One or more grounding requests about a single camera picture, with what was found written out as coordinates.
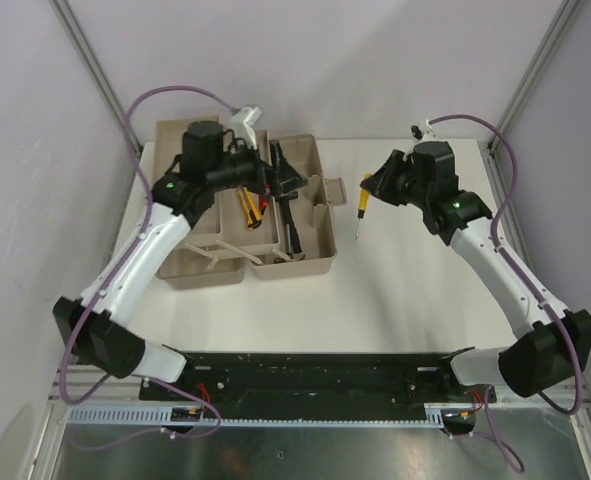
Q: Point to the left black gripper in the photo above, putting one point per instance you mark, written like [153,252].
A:
[275,178]

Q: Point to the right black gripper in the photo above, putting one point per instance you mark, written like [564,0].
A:
[380,183]

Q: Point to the black rubber mallet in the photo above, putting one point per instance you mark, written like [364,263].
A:
[284,204]

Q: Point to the red folding utility knife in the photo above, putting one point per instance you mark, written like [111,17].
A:
[263,202]

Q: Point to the yellow black utility knife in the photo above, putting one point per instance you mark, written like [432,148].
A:
[250,206]

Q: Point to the black handled claw hammer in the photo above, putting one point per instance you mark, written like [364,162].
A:
[292,250]

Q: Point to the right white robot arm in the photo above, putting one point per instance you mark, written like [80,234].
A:
[552,342]

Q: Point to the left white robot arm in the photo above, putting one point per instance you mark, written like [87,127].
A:
[212,159]

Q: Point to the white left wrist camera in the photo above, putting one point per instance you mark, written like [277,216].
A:
[242,122]

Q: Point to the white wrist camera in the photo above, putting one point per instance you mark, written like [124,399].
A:
[242,122]
[422,132]

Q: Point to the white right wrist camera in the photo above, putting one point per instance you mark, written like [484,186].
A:
[422,132]

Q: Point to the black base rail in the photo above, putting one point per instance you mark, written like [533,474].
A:
[345,388]

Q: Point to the white slotted cable duct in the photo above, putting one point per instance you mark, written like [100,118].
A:
[180,416]

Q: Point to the right aluminium frame post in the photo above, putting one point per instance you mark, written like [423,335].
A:
[538,65]

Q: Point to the aluminium frame post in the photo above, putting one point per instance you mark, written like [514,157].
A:
[538,65]
[79,40]

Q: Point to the left aluminium frame post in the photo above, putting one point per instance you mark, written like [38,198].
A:
[79,40]

